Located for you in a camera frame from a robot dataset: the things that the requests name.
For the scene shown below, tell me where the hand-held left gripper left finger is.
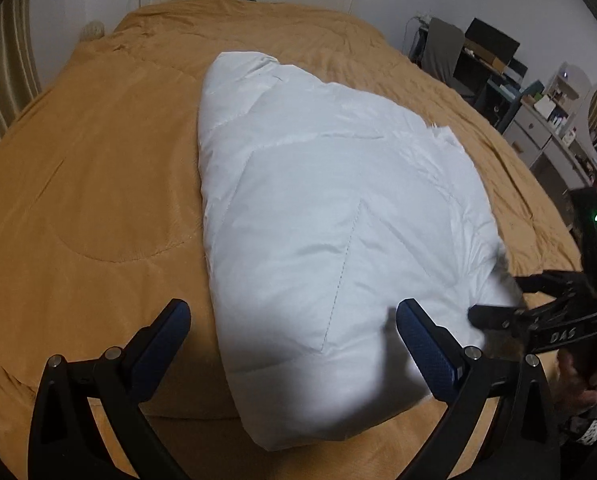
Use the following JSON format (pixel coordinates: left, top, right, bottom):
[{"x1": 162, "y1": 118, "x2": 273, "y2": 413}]
[{"x1": 27, "y1": 299, "x2": 191, "y2": 480}]

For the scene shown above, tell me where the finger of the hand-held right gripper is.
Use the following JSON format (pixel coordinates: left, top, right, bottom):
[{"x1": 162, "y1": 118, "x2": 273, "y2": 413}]
[
  {"x1": 467, "y1": 296, "x2": 574, "y2": 333},
  {"x1": 516, "y1": 269, "x2": 587, "y2": 293}
]

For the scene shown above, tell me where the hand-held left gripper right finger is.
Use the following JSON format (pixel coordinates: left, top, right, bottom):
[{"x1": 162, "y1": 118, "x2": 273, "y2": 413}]
[{"x1": 396, "y1": 299, "x2": 562, "y2": 480}]

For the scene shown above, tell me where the white quilt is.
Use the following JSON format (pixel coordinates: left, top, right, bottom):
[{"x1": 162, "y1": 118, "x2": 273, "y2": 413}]
[{"x1": 197, "y1": 51, "x2": 524, "y2": 451}]

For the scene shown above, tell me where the person's right hand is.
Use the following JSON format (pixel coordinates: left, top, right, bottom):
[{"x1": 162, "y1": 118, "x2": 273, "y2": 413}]
[{"x1": 553, "y1": 347, "x2": 597, "y2": 413}]

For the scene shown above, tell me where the person's dark patterned clothing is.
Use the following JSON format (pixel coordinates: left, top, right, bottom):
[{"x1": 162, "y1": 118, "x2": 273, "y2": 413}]
[{"x1": 559, "y1": 405, "x2": 597, "y2": 448}]

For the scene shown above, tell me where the white dressing table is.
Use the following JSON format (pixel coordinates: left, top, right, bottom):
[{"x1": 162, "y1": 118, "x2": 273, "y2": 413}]
[{"x1": 503, "y1": 62, "x2": 597, "y2": 196}]

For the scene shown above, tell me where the orange quilted blanket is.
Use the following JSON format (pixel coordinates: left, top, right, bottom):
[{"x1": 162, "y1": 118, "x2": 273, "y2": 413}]
[{"x1": 0, "y1": 0, "x2": 584, "y2": 480}]

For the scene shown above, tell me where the cluttered dark desk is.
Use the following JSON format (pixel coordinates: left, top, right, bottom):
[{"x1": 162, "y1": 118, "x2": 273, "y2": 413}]
[{"x1": 459, "y1": 50, "x2": 529, "y2": 121}]

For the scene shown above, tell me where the black monitor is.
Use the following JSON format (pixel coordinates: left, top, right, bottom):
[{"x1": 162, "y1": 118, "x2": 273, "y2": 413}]
[{"x1": 465, "y1": 17, "x2": 521, "y2": 63}]

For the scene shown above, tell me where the chair with grey cloth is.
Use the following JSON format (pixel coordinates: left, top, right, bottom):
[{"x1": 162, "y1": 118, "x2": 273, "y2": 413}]
[{"x1": 421, "y1": 17, "x2": 479, "y2": 96}]

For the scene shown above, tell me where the beige pleated curtain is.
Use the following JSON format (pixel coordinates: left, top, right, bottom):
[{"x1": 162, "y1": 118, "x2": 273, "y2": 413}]
[{"x1": 0, "y1": 0, "x2": 42, "y2": 151}]

